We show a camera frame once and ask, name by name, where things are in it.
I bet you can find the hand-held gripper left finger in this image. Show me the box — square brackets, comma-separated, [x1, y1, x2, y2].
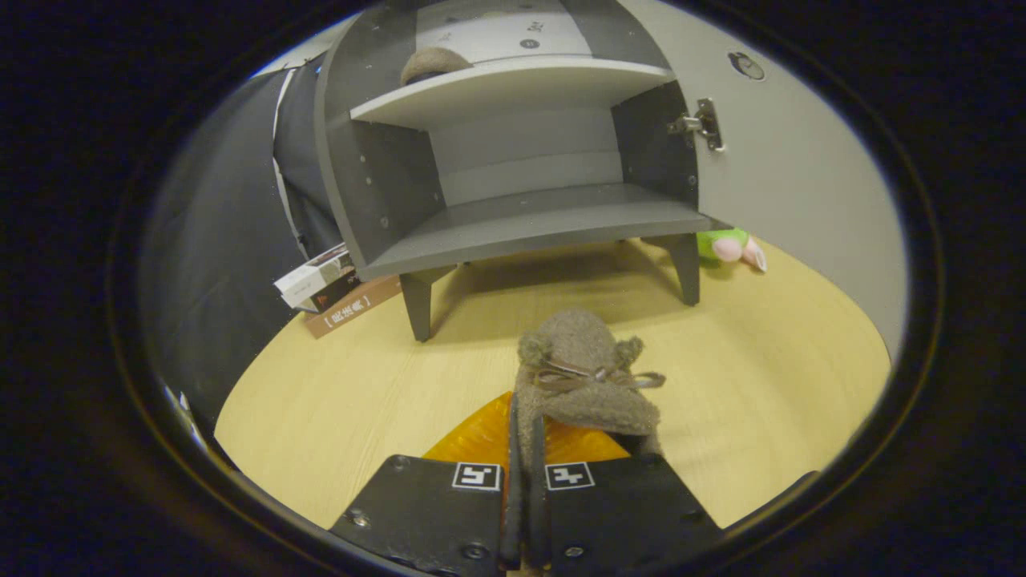
[329, 391, 523, 577]

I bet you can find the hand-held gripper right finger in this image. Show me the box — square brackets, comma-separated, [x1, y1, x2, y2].
[529, 413, 726, 577]

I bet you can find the brown fuzzy shoe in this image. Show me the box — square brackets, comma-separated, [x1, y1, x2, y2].
[399, 46, 475, 87]
[513, 308, 668, 482]

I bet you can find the grey shoe cabinet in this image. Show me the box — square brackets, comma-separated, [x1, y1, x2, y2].
[313, 0, 732, 344]

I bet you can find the metal door hinge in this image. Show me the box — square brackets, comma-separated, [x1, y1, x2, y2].
[667, 97, 725, 153]

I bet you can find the brown book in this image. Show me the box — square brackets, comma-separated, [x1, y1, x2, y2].
[302, 274, 404, 340]

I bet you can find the green and pink plush toy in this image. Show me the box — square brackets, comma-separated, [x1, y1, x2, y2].
[695, 228, 769, 274]

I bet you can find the black backdrop cloth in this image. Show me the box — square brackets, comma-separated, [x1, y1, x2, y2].
[138, 54, 347, 454]

